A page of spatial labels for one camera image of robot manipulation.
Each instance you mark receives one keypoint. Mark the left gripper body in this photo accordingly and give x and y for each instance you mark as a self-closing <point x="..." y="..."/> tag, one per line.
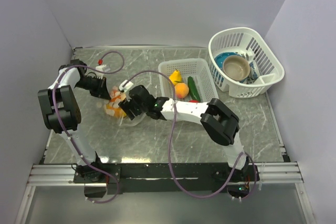
<point x="93" y="85"/>

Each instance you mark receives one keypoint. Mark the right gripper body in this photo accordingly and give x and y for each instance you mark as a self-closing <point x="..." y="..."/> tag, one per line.
<point x="128" y="104"/>

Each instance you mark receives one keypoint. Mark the yellow fake pear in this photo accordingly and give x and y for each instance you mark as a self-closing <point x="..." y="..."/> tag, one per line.
<point x="176" y="77"/>

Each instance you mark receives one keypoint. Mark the orange fake peach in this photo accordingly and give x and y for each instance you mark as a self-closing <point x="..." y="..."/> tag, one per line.
<point x="181" y="90"/>

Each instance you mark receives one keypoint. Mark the green fake vegetable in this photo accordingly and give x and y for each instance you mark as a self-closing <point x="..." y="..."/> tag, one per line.
<point x="193" y="92"/>

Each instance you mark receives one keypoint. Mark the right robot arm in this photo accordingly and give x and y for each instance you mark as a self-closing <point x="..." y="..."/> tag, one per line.
<point x="220" y="123"/>

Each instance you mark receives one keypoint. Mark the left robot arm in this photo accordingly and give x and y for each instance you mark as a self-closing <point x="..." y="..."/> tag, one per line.
<point x="61" y="114"/>

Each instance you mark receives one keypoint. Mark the flat white perforated basket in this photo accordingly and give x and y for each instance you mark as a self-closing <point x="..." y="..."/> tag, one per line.
<point x="192" y="73"/>

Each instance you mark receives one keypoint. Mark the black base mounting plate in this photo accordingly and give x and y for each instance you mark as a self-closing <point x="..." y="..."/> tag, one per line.
<point x="201" y="180"/>

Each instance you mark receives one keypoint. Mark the blue plate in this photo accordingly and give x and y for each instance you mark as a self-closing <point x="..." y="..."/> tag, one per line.
<point x="219" y="59"/>

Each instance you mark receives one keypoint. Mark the beige bowl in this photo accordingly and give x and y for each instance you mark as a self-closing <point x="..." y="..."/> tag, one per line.
<point x="237" y="68"/>

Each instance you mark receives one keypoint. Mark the white oval dish basket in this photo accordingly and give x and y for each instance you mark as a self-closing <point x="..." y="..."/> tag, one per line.
<point x="265" y="68"/>

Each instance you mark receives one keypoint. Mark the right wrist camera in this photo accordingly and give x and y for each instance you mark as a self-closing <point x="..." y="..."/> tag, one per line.
<point x="126" y="86"/>

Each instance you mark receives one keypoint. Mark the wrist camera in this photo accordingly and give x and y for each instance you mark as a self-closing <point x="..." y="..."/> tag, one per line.
<point x="101" y="68"/>
<point x="126" y="86"/>

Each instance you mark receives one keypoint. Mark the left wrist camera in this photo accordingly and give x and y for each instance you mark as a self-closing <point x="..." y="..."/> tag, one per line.
<point x="101" y="68"/>

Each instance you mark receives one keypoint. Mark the aluminium frame rail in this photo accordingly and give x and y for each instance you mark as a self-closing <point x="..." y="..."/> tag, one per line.
<point x="63" y="175"/>

